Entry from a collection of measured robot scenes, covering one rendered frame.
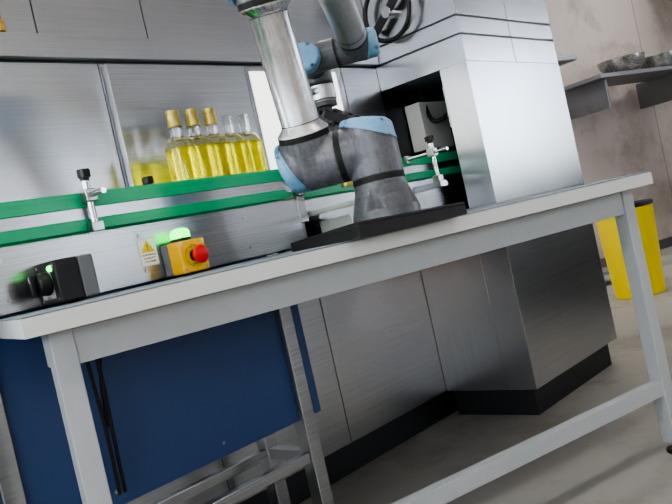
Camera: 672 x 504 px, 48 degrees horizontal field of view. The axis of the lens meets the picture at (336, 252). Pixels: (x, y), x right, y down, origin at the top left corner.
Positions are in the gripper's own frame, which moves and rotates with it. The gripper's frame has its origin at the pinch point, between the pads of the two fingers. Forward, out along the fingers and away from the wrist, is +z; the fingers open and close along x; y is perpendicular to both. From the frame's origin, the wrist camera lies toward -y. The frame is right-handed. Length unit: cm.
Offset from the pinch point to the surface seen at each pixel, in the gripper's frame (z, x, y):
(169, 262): 13, 58, 4
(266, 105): -28.0, -10.3, 34.7
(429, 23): -49, -72, 11
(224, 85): -34.2, 5.0, 34.3
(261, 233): 11.0, 28.0, 6.5
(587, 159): 1, -454, 137
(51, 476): 48, 91, 8
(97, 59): -42, 44, 35
